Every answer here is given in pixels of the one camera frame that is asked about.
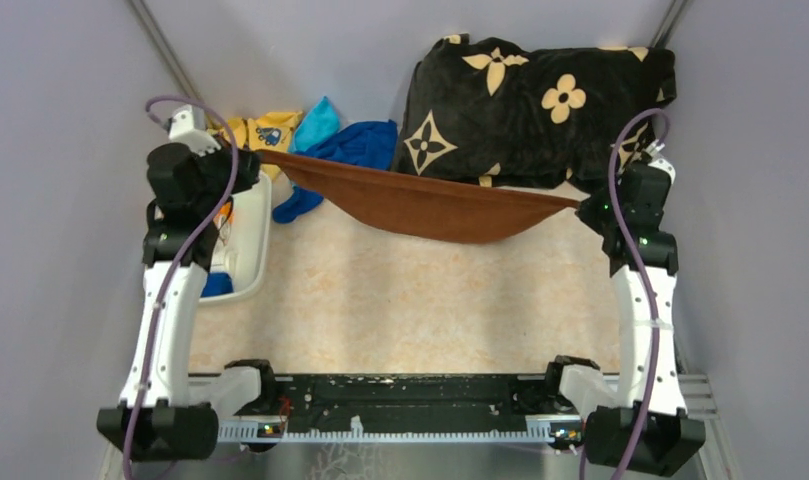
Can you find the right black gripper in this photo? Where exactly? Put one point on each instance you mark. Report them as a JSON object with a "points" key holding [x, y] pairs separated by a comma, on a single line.
{"points": [[587, 212]]}

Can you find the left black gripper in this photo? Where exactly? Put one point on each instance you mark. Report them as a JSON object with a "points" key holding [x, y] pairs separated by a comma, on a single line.
{"points": [[247, 169]]}

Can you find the brown towel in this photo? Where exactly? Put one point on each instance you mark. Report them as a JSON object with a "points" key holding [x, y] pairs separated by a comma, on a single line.
{"points": [[421, 207]]}

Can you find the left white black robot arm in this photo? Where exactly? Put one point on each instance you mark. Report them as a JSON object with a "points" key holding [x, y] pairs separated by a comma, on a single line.
{"points": [[159, 416]]}

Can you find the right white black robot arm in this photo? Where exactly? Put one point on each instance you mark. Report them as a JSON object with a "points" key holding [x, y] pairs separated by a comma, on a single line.
{"points": [[642, 424]]}

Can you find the yellow printed cloth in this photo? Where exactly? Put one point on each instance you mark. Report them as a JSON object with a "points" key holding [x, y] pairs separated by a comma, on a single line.
{"points": [[272, 131]]}

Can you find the white plastic basket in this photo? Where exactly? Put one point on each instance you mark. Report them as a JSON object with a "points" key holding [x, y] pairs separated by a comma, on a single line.
{"points": [[244, 255]]}

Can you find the light blue towel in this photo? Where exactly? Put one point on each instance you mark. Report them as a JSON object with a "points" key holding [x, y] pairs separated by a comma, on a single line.
{"points": [[320, 123]]}

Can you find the black blanket with beige flowers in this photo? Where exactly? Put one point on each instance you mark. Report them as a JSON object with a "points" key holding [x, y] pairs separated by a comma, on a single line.
{"points": [[493, 114]]}

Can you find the dark blue towel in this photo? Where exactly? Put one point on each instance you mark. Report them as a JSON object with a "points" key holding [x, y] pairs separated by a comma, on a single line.
{"points": [[365, 144]]}

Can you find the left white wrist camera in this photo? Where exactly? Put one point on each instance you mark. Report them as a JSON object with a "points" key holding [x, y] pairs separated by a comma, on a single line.
{"points": [[187, 126]]}

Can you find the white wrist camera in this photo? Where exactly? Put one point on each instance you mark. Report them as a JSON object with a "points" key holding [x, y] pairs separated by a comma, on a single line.
{"points": [[187, 126], [654, 157]]}

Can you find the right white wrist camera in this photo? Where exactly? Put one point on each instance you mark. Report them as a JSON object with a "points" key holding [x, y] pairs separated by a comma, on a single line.
{"points": [[654, 157]]}

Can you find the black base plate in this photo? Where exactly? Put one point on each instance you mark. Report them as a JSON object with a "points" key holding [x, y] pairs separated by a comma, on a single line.
{"points": [[419, 408]]}

